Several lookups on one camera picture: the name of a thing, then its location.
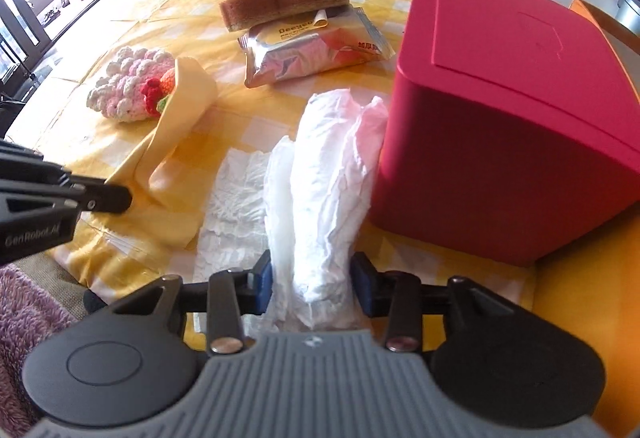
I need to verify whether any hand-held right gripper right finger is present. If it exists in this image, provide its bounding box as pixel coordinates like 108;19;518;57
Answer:
350;252;506;351

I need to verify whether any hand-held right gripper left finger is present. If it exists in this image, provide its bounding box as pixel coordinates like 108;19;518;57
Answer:
112;251;273;354

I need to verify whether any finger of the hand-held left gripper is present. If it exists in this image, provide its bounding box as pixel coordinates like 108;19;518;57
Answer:
62;173;133;214

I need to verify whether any white ruffled disposable cloth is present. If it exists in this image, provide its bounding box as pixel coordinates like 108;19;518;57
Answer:
192;149;273;334

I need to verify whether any white plastic bag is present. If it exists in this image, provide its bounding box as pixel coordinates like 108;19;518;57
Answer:
265;88;390;331

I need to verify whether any yellow cloth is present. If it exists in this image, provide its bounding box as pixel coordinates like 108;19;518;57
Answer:
105;57;219;246

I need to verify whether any crochet strawberry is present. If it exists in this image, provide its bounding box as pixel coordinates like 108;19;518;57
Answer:
140;68;178;111

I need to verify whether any orange cardboard box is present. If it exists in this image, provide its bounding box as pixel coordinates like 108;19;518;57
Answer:
532;0;640;369

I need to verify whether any silver snack packet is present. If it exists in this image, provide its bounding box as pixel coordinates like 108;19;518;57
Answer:
239;6;397;88

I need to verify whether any brown sponge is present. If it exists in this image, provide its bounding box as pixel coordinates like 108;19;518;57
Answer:
219;0;349;32

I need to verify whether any black object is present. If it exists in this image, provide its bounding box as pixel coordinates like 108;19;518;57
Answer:
0;98;22;139

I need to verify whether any purple fuzzy blanket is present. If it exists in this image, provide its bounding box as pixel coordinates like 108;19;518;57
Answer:
0;263;76;438

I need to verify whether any yellow checkered tablecloth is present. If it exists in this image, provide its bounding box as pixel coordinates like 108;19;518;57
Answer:
7;0;536;349

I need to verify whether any red square box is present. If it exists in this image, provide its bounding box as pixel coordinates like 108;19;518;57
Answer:
370;0;640;267

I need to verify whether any grey metal trash can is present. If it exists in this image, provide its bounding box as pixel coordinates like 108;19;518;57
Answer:
617;0;640;26

